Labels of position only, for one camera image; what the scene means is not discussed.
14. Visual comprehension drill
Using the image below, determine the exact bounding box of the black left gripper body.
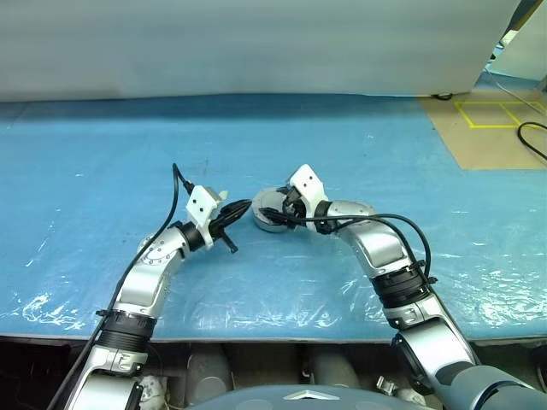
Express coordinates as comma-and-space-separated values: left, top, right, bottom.
204, 207, 238, 254

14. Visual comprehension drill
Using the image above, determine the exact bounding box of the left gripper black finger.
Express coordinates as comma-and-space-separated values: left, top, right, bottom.
219, 197, 254, 217
221, 203, 251, 228

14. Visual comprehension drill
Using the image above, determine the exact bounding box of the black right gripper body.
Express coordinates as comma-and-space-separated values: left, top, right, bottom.
279, 187, 309, 223

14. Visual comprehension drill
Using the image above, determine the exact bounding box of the grey rounded robot leg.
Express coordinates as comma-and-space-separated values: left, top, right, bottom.
309, 344, 362, 388
187, 344, 234, 394

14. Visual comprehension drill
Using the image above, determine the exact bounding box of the blue table mat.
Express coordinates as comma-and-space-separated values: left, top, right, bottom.
0, 92, 547, 343

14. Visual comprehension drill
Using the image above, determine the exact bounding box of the large white backdrop board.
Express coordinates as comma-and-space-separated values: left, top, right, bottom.
0, 0, 525, 103

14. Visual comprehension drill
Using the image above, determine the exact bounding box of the white crumpled object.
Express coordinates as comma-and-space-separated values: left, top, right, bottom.
140, 375, 168, 407

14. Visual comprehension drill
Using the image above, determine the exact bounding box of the grey robot torso silver chevron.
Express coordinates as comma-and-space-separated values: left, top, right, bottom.
183, 384, 428, 410

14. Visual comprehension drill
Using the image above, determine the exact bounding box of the brown cardboard sheet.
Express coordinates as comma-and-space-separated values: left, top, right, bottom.
421, 91, 547, 171

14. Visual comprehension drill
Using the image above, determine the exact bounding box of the white side board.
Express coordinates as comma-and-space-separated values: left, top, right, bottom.
486, 0, 547, 82

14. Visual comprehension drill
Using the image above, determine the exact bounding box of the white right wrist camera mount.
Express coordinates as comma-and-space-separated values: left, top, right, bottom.
288, 163, 330, 219

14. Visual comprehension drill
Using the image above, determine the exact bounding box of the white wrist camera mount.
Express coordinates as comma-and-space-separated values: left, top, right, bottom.
288, 163, 330, 219
185, 184, 232, 249

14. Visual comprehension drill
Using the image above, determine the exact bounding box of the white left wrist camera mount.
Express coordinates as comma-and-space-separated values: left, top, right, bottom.
185, 184, 232, 249

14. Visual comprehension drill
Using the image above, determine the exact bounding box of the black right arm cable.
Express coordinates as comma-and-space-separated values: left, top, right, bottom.
261, 207, 439, 300

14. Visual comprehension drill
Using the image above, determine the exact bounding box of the small grey metal bracket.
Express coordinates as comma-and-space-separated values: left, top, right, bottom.
375, 375, 424, 407

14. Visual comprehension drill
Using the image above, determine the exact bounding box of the long black floor cable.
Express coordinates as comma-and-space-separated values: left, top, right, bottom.
516, 122, 547, 163

